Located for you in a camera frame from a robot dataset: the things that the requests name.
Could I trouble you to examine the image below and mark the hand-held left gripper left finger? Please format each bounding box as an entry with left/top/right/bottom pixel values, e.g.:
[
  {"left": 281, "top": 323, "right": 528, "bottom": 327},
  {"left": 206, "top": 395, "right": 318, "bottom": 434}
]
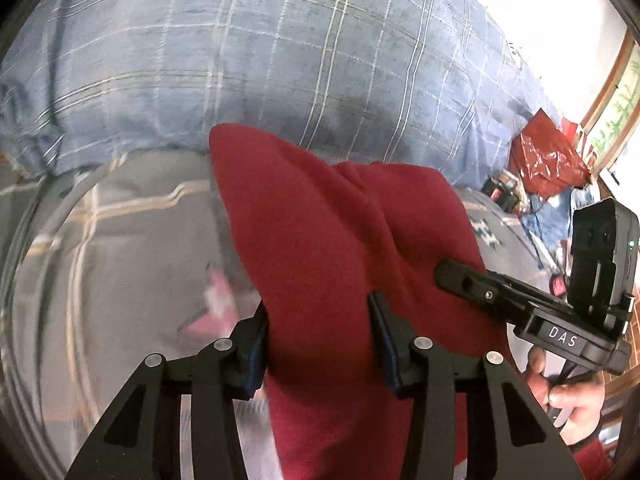
[{"left": 65, "top": 304, "right": 272, "bottom": 480}]

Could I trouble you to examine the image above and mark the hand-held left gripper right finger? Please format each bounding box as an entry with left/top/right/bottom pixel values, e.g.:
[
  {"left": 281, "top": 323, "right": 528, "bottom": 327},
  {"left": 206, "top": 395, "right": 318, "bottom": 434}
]
[{"left": 366, "top": 292, "right": 586, "bottom": 480}]

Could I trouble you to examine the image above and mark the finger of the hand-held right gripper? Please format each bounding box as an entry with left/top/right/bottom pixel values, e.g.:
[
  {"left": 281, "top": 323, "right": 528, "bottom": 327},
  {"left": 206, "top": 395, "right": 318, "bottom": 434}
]
[{"left": 434, "top": 259, "right": 551, "bottom": 332}]

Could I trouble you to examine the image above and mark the dark red cloth garment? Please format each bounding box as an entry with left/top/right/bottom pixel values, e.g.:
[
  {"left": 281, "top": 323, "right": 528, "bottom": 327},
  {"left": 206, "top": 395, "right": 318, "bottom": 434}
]
[{"left": 207, "top": 122, "right": 527, "bottom": 480}]

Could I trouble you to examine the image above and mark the person's right hand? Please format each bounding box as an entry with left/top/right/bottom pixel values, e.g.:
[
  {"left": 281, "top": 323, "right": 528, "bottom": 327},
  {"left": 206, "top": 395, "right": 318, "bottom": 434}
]
[{"left": 525, "top": 347, "right": 609, "bottom": 444}]

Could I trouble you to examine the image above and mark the blue denim cloth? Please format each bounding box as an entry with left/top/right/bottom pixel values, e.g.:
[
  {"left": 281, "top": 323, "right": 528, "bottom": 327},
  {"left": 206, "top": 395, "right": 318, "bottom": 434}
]
[{"left": 520, "top": 186, "right": 577, "bottom": 262}]

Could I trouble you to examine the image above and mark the dark clutter pile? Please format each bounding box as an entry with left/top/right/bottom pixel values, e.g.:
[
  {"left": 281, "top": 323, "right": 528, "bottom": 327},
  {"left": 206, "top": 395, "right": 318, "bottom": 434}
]
[{"left": 481, "top": 169, "right": 527, "bottom": 212}]

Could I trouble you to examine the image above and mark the red plastic bag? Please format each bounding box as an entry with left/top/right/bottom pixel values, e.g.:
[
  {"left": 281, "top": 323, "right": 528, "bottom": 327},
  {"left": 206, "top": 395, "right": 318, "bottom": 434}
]
[{"left": 509, "top": 109, "right": 594, "bottom": 199}]

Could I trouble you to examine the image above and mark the grey printed blanket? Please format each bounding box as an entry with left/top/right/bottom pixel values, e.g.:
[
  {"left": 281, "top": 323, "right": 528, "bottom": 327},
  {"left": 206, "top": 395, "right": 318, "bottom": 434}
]
[{"left": 0, "top": 149, "right": 571, "bottom": 480}]

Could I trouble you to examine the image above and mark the wooden framed picture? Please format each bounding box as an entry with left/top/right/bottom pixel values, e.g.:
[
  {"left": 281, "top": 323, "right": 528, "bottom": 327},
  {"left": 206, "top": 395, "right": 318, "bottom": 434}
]
[{"left": 579, "top": 25, "right": 640, "bottom": 173}]

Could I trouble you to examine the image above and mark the blue plaid pillow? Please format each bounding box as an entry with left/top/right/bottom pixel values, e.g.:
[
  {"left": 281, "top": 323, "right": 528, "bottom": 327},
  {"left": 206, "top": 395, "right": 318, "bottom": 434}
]
[{"left": 0, "top": 0, "right": 557, "bottom": 197}]

